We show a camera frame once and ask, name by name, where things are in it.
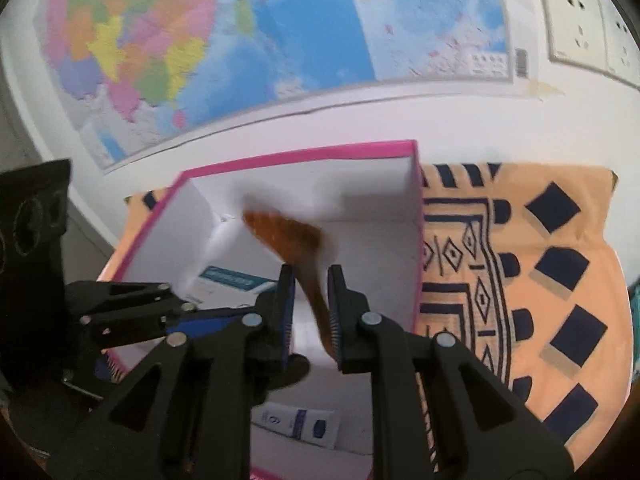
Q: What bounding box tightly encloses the pink cardboard box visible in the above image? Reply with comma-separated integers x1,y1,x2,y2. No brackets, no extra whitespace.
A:
97,140,426,480

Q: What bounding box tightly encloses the colourful wall map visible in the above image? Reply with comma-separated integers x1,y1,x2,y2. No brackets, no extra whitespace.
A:
32,0,516,171

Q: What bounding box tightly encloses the grey door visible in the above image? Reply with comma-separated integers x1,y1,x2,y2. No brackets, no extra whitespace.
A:
0,75,118,286

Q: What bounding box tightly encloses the brown wooden comb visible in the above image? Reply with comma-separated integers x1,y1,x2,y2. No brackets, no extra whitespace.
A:
242,209,346,361

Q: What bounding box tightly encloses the white tube with black cap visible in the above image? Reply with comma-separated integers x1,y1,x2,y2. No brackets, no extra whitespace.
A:
252,402,341,451

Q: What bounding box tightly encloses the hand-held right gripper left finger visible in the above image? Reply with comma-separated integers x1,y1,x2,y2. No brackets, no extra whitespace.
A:
47,264,312,480

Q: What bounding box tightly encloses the white cardboard medicine box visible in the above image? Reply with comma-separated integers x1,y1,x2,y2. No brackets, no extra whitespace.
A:
185,265,278,311

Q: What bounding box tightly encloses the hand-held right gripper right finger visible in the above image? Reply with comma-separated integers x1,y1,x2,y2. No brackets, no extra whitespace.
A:
327,264,573,480

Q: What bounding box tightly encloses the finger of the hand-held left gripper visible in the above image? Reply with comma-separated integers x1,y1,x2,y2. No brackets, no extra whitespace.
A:
80,311,173,362
64,281,263,335

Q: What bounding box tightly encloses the orange patterned cloth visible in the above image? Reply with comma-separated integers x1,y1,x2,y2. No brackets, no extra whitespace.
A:
125,162,633,471

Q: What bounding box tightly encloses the white wall socket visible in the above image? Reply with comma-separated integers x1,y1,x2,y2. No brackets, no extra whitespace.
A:
597,2,640,86
537,0,608,68

